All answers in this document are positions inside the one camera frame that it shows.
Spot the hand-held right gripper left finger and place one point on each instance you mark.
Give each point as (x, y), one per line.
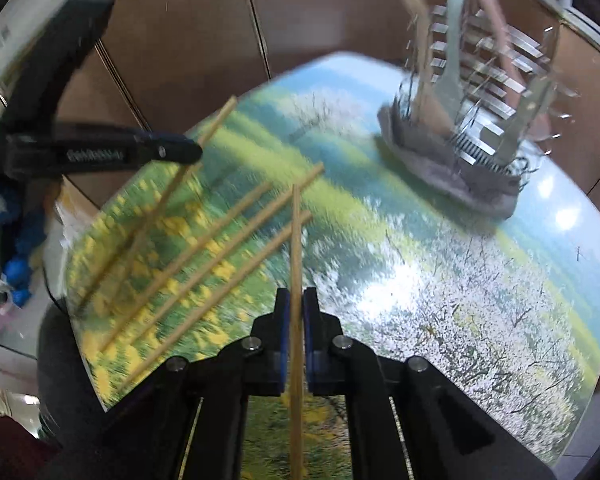
(282, 330)

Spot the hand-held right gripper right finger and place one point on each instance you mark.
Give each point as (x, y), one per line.
(311, 340)

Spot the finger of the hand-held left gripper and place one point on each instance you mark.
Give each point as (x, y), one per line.
(105, 154)
(150, 134)

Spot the thin bamboo chopstick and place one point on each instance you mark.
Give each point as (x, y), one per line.
(296, 240)
(144, 220)

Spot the bunch of bamboo chopsticks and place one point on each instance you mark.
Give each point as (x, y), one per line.
(312, 173)

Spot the beige pink plastic spoon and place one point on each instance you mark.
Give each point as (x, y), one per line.
(419, 25)

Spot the white plastic spoon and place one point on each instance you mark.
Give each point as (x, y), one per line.
(522, 122)

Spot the light blue plastic spoon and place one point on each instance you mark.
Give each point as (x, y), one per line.
(453, 25)

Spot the person's left hand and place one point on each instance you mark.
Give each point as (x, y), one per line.
(22, 255)

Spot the copper kitchen base cabinets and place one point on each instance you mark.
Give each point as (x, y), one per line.
(190, 20)

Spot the grey folded cloth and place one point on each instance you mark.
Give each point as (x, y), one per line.
(444, 180)

